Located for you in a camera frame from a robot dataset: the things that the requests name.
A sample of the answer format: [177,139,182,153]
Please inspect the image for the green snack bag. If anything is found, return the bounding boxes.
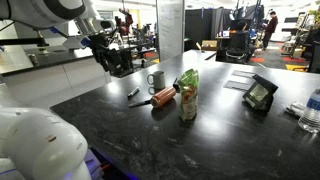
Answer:
[177,68,200,122]

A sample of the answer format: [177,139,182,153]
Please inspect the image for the black horizontal rod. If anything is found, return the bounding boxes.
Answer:
[0,37,50,47]

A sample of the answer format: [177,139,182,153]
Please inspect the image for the clear plastic water bottle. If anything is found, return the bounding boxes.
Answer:
[297,87,320,134]

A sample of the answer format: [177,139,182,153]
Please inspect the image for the black angled display stand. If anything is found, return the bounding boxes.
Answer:
[242,73,279,113]

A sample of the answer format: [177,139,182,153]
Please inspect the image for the cluttered storage shelf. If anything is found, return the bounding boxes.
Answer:
[281,10,320,59]

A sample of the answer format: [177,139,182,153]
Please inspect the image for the cardboard box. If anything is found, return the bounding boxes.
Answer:
[201,39,218,52]

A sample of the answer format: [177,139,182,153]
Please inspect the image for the small can on counter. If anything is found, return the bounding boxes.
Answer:
[28,53,40,67]

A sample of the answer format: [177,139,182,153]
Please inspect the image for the crumpled clear plastic wrapper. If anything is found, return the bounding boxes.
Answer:
[284,100,306,118]

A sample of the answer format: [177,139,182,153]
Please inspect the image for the orange drink can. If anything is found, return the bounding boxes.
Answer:
[149,85,178,109]

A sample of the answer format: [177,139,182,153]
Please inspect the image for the thin black pen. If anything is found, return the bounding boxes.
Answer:
[128,98,153,109]

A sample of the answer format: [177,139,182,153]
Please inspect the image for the white cabinet black countertop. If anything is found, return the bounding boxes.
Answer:
[0,44,113,111]

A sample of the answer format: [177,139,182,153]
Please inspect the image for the grey ceramic mug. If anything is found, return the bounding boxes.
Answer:
[146,70,167,91]

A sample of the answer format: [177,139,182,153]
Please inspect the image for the black equipment under counter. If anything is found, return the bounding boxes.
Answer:
[112,48,135,78]

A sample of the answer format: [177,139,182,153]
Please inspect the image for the black marker pen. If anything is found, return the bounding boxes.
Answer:
[126,86,141,100]

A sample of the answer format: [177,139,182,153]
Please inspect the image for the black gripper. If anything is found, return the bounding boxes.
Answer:
[87,29,118,73]

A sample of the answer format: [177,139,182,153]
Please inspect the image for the tall whiteboard panel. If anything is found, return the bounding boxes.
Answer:
[155,0,186,63]

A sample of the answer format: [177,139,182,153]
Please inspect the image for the standing person maroon top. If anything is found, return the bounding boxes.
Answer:
[262,10,279,51]

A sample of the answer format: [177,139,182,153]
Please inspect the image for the black partition curtain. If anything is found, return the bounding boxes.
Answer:
[184,7,232,51]

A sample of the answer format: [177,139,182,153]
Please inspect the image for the seated person dark clothes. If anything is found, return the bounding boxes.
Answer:
[234,19,255,44]

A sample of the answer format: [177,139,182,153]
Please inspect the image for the black office chair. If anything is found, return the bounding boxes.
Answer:
[225,31,253,64]

